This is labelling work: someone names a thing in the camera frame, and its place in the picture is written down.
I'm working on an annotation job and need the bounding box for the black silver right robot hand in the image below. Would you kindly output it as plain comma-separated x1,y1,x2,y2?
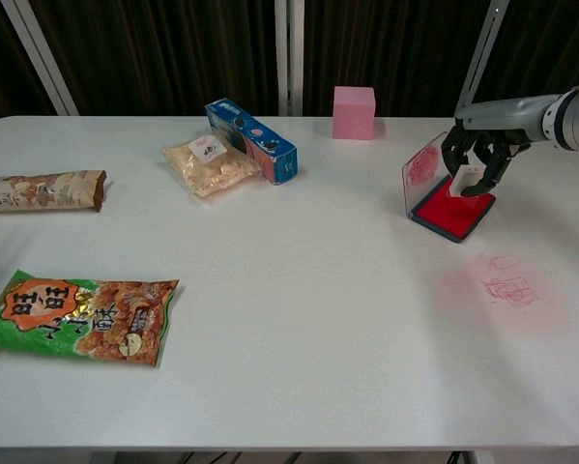
440,94,561,200

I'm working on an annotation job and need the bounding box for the white red stamp block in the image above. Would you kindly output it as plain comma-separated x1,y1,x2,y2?
445,163,484,201

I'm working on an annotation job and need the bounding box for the dark brown curtain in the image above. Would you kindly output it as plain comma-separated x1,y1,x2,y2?
30,0,288,117
471,0,579,120
0,0,54,128
302,0,494,118

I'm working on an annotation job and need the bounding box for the red ink pad case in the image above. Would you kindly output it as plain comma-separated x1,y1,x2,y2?
400,131,499,244

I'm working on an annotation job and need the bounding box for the pink foam cube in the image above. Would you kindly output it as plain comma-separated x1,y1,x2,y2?
332,85,379,142

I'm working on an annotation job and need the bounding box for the blue cookie box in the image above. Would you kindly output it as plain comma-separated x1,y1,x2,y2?
204,98,301,187

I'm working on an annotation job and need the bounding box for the clear bag of snacks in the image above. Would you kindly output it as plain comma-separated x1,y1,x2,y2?
160,135,264,199

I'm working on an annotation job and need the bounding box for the brown snack wrapper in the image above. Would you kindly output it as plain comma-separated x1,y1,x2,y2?
0,169,108,216

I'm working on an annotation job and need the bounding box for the green orange snack bag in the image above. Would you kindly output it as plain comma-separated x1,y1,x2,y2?
0,269,181,371

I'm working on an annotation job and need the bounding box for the white partition post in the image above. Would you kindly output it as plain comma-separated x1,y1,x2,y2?
274,0,306,117
453,0,507,119
0,0,81,117

